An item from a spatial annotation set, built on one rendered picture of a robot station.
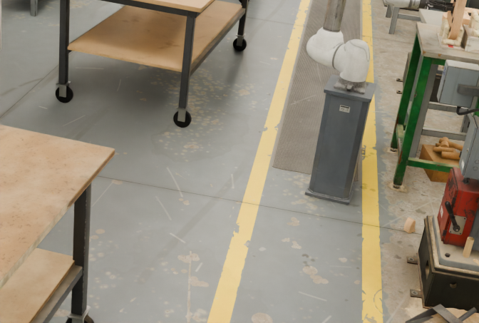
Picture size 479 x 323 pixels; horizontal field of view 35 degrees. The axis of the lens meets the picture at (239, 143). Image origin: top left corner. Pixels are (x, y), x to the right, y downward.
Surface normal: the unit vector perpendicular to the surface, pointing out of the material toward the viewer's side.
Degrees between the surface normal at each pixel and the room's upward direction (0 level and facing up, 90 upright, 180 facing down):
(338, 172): 90
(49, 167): 0
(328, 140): 90
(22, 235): 0
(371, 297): 0
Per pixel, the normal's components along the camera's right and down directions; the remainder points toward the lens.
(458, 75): -0.14, 0.42
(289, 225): 0.12, -0.89
